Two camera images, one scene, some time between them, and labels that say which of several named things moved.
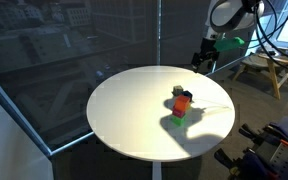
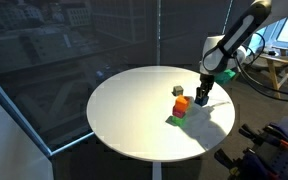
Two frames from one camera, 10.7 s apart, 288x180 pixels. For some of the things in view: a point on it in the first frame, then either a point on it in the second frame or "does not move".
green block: [188, 107] does not move
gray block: [177, 89] does not move
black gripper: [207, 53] → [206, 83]
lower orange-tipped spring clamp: [248, 166] does not move
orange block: [181, 102] does not move
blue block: [187, 94] → [202, 101]
